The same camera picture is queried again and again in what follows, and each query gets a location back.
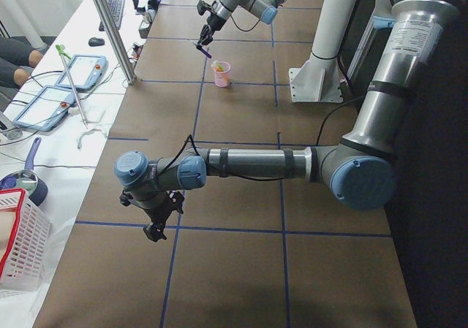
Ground purple highlighter pen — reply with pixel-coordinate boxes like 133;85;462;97
191;40;212;59

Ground aluminium frame post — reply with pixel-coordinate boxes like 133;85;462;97
93;0;137;85

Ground blue saucepan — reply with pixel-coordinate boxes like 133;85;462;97
1;137;48;206

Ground pink mesh pen holder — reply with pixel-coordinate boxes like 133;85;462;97
211;61;231;88

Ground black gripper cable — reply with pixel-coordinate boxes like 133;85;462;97
193;0;264;33
160;134;290;183

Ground metal rod green tip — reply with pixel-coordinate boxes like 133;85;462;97
56;45;88;129

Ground black box under cup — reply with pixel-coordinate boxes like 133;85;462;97
138;21;152;39

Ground white plastic basket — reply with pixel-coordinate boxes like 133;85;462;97
1;188;51;297

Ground upper blue teach pendant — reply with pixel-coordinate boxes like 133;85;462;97
67;54;107;92

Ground orange highlighter pen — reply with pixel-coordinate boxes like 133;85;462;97
214;63;230;87

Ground black computer mouse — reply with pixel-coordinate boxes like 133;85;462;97
88;37;105;47

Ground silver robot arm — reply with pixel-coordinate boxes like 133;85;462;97
195;0;286;51
114;0;467;241

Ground blue teach pendant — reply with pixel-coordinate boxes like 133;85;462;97
12;86;75;131
67;54;107;92

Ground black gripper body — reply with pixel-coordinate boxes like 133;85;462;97
119;191;184;229
197;1;227;36

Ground black keyboard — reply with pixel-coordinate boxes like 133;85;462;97
106;0;125;30

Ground lower blue teach pendant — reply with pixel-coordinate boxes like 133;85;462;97
12;86;75;131

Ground orange black connector board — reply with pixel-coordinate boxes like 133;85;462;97
132;43;143;59

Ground seated person legs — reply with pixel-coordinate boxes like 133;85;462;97
1;37;44;88

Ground steel cup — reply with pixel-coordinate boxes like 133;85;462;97
143;9;156;24

